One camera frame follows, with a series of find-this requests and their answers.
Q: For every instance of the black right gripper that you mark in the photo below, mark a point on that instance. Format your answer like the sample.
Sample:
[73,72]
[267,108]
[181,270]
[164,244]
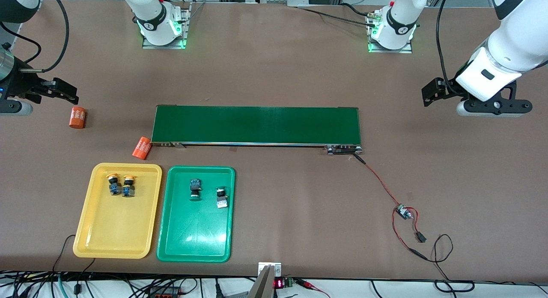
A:
[19,84]

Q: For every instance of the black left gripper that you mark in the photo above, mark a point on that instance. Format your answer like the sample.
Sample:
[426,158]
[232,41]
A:
[450,91]

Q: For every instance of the orange 4680 cylinder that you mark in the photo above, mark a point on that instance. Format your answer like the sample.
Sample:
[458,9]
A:
[141,148]
[77,118]

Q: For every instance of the yellow cap push button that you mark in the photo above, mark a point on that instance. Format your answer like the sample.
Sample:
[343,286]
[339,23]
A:
[128,189]
[114,187]

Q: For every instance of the green cap push button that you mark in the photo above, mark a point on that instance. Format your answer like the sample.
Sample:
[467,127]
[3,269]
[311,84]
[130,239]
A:
[221,198]
[195,187]

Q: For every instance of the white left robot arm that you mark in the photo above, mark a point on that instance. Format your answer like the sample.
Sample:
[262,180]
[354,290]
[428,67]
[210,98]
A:
[513,45]

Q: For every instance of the small speed controller board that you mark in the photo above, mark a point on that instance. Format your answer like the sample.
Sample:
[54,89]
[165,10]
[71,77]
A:
[401,211]

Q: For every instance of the black connector plug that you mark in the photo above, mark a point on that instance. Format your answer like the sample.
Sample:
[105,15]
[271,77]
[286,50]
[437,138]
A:
[421,237]

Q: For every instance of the yellow plastic tray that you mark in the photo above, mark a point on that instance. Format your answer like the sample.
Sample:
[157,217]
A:
[117,229]

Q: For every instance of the green belt conveyor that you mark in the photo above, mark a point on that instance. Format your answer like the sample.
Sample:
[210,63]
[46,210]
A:
[257,124]

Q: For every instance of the green plastic tray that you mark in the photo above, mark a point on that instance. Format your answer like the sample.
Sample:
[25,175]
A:
[197,233]

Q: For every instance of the black power strip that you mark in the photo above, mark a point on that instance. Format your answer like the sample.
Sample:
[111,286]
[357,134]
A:
[165,293]

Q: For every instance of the red clip lead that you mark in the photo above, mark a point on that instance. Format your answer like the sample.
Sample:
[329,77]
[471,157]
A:
[312,286]

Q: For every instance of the red LED display module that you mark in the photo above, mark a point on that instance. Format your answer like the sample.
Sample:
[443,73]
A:
[279,283]

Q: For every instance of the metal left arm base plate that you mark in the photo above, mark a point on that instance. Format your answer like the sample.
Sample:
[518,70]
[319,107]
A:
[389,51]

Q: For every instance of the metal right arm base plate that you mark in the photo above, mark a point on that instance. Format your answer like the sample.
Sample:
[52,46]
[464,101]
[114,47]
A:
[162,46]

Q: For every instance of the aluminium stand bracket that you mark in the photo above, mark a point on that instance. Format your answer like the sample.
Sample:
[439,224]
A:
[265,285]

